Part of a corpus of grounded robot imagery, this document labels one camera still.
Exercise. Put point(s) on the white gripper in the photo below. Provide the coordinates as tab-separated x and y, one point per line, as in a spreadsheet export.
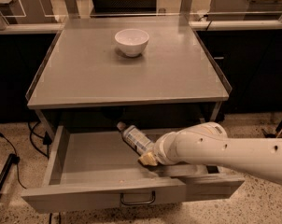
161	149

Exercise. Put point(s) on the blue plastic bottle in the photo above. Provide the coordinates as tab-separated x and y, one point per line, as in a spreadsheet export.
136	139

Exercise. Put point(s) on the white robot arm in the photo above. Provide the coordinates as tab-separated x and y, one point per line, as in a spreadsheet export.
209	144

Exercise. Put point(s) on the grey open drawer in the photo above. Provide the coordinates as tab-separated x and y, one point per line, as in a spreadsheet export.
91	170

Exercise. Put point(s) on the grey cabinet counter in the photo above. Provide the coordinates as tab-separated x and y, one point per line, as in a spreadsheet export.
85	69

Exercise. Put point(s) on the white ceramic bowl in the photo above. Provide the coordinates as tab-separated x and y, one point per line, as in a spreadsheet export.
131	42

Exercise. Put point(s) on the black bar on floor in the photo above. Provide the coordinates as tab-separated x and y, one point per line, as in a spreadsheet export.
11	159

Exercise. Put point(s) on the black mesh chair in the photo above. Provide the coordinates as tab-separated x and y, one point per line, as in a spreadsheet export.
123	7

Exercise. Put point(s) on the clear acrylic barrier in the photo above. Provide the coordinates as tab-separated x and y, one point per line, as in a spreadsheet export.
44	12

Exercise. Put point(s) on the metal drawer handle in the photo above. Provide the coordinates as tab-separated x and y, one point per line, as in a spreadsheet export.
135	199

